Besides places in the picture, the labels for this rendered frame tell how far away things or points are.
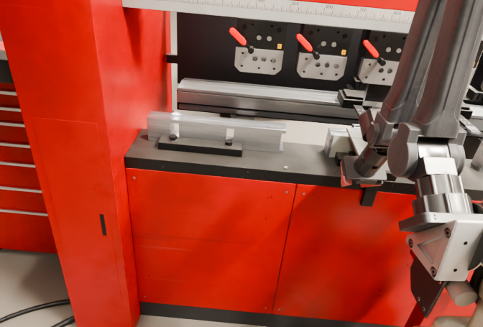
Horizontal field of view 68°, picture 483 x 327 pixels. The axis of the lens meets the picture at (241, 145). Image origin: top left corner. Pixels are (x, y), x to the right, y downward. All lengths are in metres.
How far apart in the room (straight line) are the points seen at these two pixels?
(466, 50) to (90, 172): 1.03
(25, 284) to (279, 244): 1.29
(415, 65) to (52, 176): 1.08
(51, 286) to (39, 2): 1.43
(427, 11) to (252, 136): 0.75
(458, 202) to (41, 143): 1.09
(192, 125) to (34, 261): 1.28
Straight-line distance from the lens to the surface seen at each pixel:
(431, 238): 0.65
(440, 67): 0.67
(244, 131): 1.28
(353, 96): 1.51
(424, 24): 0.74
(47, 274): 2.16
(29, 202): 1.96
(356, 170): 0.93
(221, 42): 1.72
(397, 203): 1.38
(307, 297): 1.69
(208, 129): 1.29
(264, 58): 1.18
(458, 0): 0.67
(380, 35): 1.20
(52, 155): 1.25
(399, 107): 0.77
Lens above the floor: 1.55
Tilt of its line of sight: 30 degrees down
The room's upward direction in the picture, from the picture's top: 5 degrees clockwise
